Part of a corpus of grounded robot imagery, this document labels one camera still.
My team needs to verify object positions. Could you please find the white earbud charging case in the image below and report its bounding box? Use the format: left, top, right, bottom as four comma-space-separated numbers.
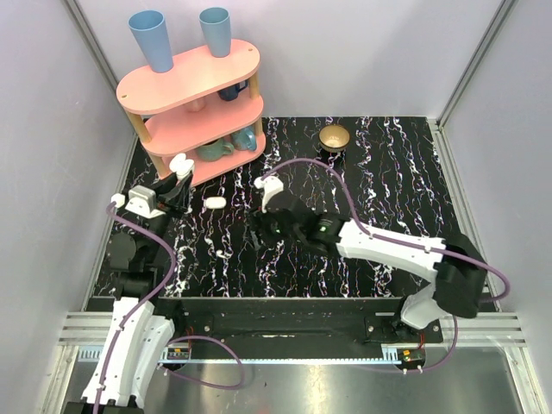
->
169, 154, 195, 180

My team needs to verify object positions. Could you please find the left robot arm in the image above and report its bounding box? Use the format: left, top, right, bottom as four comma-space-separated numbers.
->
63, 167, 193, 413

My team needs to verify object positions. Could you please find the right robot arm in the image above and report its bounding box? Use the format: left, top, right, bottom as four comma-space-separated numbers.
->
248, 191, 486, 342

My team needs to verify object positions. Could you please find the closed white oval case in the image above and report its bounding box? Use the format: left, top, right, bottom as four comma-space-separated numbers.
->
204, 197, 227, 210

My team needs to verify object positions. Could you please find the teal ceramic mug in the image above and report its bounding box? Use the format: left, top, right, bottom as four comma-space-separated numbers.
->
195, 138, 235, 162

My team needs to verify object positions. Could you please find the pink cup on shelf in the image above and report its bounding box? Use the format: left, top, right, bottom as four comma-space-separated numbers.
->
185, 97, 206, 113

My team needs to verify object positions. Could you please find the pink three-tier shelf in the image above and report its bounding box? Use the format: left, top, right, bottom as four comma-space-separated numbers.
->
116, 39, 266, 185

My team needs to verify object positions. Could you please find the light blue butterfly mug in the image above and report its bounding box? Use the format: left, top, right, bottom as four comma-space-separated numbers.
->
230, 127, 257, 151

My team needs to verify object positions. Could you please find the gold patterned bowl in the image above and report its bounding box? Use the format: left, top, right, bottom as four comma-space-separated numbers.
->
318, 125, 350, 153

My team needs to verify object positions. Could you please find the dark blue mug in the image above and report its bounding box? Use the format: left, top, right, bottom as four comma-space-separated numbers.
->
217, 80, 248, 102

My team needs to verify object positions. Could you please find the left blue plastic cup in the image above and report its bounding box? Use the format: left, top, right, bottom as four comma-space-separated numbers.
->
129, 9, 173, 73

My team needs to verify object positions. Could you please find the blue plastic cup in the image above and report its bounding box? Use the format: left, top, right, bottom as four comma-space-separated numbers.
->
129, 9, 173, 73
199, 7, 232, 58

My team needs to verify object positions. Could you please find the right blue plastic cup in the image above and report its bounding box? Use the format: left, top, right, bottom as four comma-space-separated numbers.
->
199, 7, 232, 58

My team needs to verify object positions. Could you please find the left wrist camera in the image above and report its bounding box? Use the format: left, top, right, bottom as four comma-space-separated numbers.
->
125, 185, 164, 219

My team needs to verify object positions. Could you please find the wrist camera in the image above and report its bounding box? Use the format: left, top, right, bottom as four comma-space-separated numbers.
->
254, 176, 284, 213
125, 185, 164, 219

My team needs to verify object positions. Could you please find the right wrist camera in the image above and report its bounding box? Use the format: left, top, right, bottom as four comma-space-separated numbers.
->
254, 176, 284, 213

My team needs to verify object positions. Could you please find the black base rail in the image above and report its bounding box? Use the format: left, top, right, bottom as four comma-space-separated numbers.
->
154, 298, 442, 345

